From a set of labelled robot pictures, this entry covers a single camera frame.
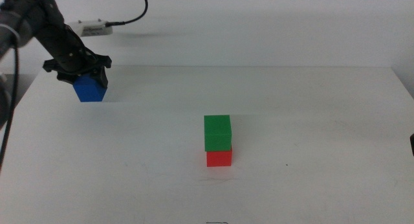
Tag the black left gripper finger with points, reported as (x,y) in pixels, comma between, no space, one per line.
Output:
(68,78)
(101,76)

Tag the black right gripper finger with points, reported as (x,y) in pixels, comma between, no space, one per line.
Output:
(412,144)

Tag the blue cube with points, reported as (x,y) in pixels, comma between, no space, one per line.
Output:
(89,93)

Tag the green cube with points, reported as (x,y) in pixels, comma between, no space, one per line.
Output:
(217,133)

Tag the red cube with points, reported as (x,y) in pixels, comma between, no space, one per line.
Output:
(219,158)

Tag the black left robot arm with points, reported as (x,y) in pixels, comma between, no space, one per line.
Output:
(32,13)

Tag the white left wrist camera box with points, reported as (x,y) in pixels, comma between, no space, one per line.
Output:
(93,29)

